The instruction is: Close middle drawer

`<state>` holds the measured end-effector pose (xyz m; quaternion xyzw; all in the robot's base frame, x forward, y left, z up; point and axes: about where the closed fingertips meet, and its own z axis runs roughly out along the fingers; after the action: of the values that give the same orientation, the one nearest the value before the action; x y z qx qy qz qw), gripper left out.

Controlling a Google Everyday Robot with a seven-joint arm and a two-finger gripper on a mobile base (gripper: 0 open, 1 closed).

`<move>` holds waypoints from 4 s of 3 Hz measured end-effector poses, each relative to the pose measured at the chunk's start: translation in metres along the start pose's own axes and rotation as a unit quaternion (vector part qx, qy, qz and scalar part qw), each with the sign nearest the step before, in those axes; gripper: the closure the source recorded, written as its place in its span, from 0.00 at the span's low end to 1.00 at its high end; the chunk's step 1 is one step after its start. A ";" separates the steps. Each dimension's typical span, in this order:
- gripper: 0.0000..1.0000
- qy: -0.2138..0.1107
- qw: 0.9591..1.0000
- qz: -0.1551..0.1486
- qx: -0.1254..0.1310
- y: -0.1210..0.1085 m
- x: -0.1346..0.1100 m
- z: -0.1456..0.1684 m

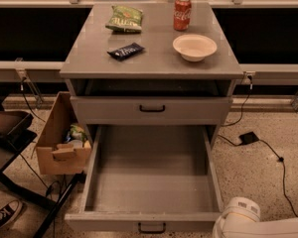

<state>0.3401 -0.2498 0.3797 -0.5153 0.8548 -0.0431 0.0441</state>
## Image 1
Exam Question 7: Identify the black floor cable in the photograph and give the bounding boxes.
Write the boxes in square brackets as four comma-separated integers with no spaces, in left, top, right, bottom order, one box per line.
[218,134,298,218]

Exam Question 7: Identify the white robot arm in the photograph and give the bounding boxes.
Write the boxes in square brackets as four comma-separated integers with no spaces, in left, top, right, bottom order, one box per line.
[213,197,298,238]

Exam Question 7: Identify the brown cardboard box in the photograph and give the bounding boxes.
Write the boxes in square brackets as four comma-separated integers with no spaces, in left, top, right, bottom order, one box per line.
[36,92,91,175]

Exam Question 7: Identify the white paper bowl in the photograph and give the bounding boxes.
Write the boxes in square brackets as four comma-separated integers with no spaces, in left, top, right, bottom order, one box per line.
[173,34,218,62]

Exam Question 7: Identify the dark tray on table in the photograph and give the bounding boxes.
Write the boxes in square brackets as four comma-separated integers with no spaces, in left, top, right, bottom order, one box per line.
[0,103,33,144]

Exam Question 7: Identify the black table frame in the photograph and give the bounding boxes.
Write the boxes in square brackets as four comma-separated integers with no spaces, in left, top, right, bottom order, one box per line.
[0,129,87,238]

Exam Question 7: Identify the black hanging cable right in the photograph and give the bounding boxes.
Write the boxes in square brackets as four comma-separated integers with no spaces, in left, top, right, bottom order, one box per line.
[222,74,253,128]

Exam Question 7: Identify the black white sneaker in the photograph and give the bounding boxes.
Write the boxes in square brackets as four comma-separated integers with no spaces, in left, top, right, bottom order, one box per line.
[0,199,23,228]

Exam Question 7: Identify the green chip bag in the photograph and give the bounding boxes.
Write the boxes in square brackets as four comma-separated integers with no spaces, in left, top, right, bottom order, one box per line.
[105,5,143,33]

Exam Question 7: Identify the black power adapter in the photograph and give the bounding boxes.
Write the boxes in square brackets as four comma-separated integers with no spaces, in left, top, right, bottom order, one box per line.
[239,132,259,145]

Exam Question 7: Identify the black hanging cable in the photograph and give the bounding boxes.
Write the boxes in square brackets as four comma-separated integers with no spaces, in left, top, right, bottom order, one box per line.
[20,76,47,123]
[222,74,253,128]

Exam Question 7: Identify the grey drawer cabinet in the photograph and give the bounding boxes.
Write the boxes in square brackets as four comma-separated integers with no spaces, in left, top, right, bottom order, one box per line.
[59,1,245,150]

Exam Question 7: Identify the black hanging cable left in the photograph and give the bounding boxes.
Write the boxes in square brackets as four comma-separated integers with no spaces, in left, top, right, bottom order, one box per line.
[20,76,47,123]

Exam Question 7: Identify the red Coca-Cola can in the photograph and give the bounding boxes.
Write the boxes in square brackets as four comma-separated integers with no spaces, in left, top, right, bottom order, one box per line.
[174,0,192,31]

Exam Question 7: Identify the dark blue snack bar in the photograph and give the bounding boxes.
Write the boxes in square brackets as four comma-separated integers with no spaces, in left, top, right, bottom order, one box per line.
[108,43,144,60]

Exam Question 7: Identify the grey top drawer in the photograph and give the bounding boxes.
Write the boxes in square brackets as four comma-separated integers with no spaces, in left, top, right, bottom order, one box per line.
[71,96,231,125]

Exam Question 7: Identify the snack bags inside box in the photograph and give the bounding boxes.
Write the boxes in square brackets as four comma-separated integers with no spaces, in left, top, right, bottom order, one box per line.
[65,123,90,148]

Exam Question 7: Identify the grey wall rail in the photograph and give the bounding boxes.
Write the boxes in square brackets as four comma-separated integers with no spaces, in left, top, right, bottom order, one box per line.
[0,61,298,85]

